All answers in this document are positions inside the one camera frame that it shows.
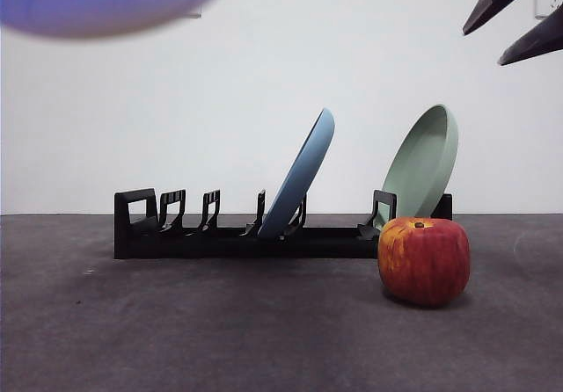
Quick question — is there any red yellow apple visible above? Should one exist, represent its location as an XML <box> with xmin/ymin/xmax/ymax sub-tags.
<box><xmin>377</xmin><ymin>216</ymin><xmax>471</xmax><ymax>309</ymax></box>

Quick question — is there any pale yellow cream plate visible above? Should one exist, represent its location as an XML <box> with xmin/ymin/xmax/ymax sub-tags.
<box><xmin>0</xmin><ymin>0</ymin><xmax>237</xmax><ymax>40</ymax></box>

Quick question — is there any green plate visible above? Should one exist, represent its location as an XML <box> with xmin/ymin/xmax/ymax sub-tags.
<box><xmin>380</xmin><ymin>104</ymin><xmax>460</xmax><ymax>224</ymax></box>

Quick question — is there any blue plate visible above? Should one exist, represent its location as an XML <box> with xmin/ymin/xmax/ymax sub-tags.
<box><xmin>257</xmin><ymin>107</ymin><xmax>335</xmax><ymax>240</ymax></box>

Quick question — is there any black plate rack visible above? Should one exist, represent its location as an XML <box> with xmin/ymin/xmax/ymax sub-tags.
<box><xmin>113</xmin><ymin>188</ymin><xmax>454</xmax><ymax>260</ymax></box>

